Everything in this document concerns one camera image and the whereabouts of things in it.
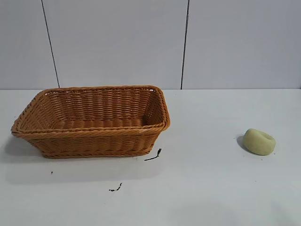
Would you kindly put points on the pale yellow egg yolk pastry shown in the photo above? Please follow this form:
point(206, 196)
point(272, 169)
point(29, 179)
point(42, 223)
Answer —
point(257, 142)

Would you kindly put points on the brown woven wicker basket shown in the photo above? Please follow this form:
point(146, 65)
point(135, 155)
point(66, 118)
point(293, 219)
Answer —
point(94, 139)

